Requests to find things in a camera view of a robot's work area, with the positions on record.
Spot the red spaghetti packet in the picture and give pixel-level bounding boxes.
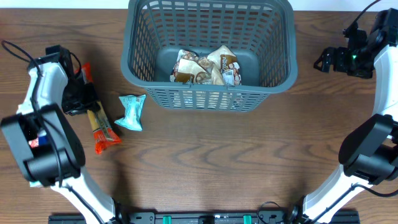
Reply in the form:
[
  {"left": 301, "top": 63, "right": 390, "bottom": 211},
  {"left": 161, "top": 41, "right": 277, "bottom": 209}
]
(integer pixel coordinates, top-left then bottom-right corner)
[{"left": 79, "top": 63, "right": 122, "bottom": 154}]

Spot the teal snack wrapper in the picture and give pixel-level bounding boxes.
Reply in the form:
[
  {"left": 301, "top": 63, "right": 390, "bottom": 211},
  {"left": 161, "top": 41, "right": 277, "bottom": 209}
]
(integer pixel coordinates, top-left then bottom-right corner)
[{"left": 114, "top": 95, "right": 146, "bottom": 131}]

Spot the blue Kleenex tissue multipack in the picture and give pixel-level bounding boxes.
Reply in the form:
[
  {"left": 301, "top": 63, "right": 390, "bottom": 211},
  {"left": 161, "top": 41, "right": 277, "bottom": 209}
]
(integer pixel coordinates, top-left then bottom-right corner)
[{"left": 29, "top": 130, "right": 47, "bottom": 188}]

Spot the beige brown snack bag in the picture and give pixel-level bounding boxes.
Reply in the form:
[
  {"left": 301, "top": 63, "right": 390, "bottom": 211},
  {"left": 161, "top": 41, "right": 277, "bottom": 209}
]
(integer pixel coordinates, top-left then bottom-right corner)
[{"left": 207, "top": 45, "right": 239, "bottom": 73}]

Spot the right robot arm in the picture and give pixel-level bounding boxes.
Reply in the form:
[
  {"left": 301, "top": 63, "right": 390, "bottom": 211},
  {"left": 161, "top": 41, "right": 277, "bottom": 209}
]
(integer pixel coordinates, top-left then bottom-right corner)
[{"left": 284, "top": 8, "right": 397, "bottom": 223}]

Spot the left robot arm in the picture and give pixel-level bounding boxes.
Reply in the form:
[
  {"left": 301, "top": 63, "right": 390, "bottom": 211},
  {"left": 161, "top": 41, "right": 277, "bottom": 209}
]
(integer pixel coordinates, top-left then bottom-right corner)
[{"left": 1, "top": 45, "right": 129, "bottom": 223}]

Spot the grey plastic lattice basket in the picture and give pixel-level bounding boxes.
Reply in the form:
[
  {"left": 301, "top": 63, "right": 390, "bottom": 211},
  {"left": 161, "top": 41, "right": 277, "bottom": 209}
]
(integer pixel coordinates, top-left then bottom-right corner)
[{"left": 121, "top": 0, "right": 298, "bottom": 112}]

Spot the small brown white snack packet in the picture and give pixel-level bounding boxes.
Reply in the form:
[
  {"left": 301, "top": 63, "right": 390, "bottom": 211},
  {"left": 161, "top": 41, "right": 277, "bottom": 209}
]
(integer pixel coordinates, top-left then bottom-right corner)
[{"left": 177, "top": 49, "right": 198, "bottom": 62}]

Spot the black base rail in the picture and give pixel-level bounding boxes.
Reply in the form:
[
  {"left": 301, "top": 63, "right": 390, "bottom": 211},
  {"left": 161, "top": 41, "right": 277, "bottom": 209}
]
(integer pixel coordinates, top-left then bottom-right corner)
[{"left": 48, "top": 210, "right": 361, "bottom": 224}]

